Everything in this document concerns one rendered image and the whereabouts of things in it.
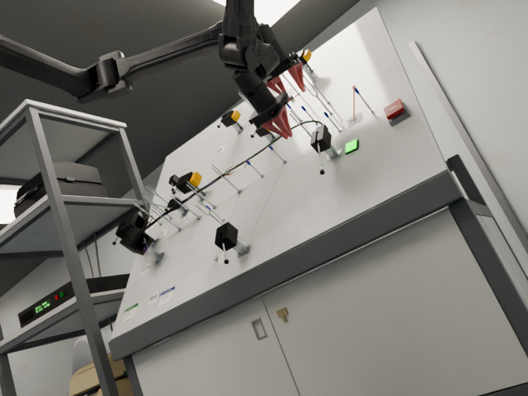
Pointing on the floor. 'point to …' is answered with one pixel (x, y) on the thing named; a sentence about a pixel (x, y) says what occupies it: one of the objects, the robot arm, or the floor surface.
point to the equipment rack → (63, 224)
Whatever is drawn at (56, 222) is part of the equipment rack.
